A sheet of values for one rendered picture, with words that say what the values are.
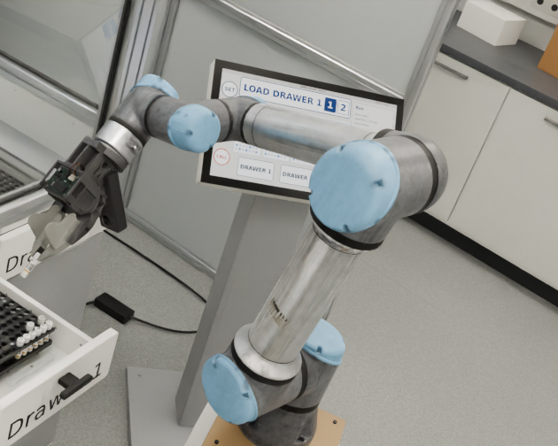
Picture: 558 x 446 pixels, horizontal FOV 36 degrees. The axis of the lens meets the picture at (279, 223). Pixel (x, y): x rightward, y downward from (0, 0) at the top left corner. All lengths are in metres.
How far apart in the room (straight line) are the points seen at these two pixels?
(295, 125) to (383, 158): 0.30
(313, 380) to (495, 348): 2.37
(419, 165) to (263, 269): 1.26
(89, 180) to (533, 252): 3.03
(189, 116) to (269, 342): 0.38
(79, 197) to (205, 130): 0.23
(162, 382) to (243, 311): 0.52
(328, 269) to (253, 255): 1.15
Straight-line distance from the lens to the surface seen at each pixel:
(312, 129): 1.38
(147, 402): 2.80
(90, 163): 1.45
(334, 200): 1.14
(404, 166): 1.16
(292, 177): 2.15
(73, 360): 1.54
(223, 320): 2.48
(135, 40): 1.85
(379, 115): 2.28
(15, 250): 1.83
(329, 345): 1.47
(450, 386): 3.44
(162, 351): 3.05
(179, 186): 3.46
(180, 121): 1.40
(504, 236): 4.22
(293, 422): 1.55
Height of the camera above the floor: 1.94
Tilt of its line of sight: 29 degrees down
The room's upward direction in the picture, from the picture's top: 20 degrees clockwise
